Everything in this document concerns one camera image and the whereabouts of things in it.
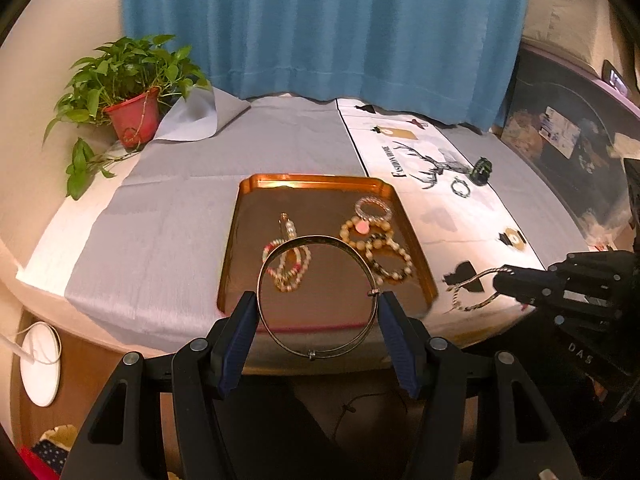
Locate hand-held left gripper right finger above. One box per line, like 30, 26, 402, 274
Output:
381, 291, 585, 480

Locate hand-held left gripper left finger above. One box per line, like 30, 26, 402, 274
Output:
61, 291, 261, 480

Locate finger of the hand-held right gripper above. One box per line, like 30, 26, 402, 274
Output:
492, 275, 566, 317
499, 263, 571, 288

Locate thin chain bracelet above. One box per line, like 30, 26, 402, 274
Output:
448, 266, 516, 313

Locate black gold bead bracelet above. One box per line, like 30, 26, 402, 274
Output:
365, 232, 415, 281

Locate thin metal bangle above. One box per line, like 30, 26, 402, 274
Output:
256, 236, 383, 361

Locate pale bead bracelet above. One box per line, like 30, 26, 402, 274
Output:
272, 247, 313, 292

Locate pink white bead bracelet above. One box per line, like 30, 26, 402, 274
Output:
261, 238, 315, 286

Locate copper metal tray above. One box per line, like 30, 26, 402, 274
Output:
216, 174, 437, 328

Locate amber bead bracelet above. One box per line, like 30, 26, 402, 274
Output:
339, 216, 396, 252

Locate clear crystal bracelet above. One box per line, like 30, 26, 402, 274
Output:
355, 196, 392, 222

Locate white printed table runner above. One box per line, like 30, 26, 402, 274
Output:
336, 97, 548, 346

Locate dark storage box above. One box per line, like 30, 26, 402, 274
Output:
500, 42, 640, 251

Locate grey tablecloth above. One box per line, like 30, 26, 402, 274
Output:
17, 95, 586, 361

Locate white round lamp base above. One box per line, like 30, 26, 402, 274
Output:
20, 322, 62, 407

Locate dark phone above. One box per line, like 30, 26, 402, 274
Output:
602, 60, 631, 95

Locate red cloth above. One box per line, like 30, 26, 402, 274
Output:
19, 446, 63, 480

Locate red flower pot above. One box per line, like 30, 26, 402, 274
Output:
102, 87, 162, 148

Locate beige cushion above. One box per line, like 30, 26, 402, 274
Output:
522, 0, 621, 81

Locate green pothos plant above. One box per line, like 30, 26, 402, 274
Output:
42, 35, 213, 201

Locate blue curtain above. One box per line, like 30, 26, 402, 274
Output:
122, 0, 531, 128

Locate black cord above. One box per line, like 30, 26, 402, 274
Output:
334, 392, 412, 442

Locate black chunky bracelet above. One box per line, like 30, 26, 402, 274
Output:
471, 157, 493, 186

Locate white cable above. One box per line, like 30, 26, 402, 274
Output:
0, 332, 57, 365

